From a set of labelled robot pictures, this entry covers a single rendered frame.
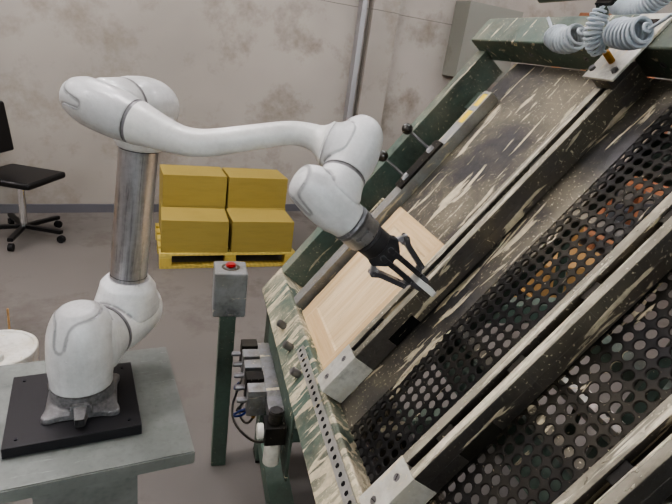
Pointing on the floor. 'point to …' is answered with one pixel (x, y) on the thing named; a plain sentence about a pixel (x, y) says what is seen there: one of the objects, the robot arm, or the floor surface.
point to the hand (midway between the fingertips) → (423, 285)
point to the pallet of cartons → (222, 215)
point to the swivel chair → (24, 179)
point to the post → (222, 389)
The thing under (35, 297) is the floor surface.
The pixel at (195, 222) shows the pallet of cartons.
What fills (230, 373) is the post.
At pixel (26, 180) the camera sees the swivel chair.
